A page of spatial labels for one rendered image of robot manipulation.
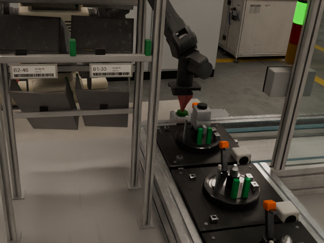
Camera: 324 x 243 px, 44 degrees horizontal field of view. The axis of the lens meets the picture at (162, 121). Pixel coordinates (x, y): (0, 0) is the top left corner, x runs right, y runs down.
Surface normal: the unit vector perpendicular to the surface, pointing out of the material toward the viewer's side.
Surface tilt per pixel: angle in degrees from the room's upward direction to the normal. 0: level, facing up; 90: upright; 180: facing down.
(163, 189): 0
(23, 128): 0
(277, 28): 90
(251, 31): 90
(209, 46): 90
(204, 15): 90
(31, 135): 0
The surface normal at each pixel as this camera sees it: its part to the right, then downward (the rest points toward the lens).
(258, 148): 0.07, -0.89
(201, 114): 0.18, 0.45
